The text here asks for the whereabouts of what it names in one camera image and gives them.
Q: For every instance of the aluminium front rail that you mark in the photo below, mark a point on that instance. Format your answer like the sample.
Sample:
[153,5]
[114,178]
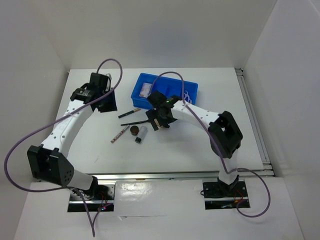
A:
[187,175]

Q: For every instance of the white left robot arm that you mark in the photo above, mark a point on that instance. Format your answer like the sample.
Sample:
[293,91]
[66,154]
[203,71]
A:
[49,161]

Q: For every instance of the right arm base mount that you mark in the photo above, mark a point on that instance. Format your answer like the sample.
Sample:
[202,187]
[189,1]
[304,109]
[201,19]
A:
[217,198]

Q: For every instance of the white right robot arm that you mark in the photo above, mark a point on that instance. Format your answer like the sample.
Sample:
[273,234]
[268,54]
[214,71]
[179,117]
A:
[224,133]

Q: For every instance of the clear bottle black cap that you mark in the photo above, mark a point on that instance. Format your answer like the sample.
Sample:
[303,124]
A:
[141,134]

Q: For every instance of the dark green gold mascara tube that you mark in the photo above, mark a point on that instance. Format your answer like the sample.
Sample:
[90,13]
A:
[129,113]

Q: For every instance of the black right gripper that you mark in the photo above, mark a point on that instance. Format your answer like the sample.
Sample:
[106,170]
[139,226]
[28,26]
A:
[151,114]

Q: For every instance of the black makeup brush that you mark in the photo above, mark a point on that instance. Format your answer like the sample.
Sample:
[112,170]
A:
[135,123]

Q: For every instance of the round brown cosmetic jar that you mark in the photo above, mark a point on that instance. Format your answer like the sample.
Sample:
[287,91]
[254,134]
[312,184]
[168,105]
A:
[134,130]

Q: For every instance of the beige foundation bottle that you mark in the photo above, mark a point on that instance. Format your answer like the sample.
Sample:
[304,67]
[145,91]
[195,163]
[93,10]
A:
[166,126]

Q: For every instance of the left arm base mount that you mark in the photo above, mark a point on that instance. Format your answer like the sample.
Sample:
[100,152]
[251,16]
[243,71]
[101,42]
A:
[102,200]

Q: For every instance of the blue divided plastic bin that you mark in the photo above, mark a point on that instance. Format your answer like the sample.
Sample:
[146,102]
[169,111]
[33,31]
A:
[165,85]

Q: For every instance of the clear blush palette case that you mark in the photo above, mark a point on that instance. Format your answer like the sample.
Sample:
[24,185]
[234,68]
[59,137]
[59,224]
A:
[145,90]

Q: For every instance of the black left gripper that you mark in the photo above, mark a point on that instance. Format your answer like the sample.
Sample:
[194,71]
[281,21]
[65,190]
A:
[112,105]

